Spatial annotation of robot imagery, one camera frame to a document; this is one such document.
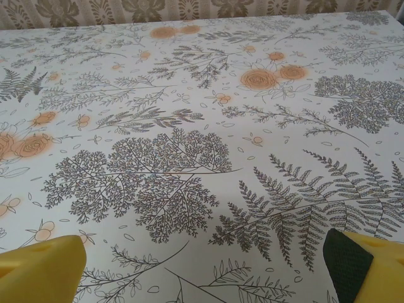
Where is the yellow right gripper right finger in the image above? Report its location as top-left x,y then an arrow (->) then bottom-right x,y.
324,229 -> 404,303

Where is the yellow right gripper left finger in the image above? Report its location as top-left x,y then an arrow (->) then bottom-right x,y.
0,235 -> 88,303

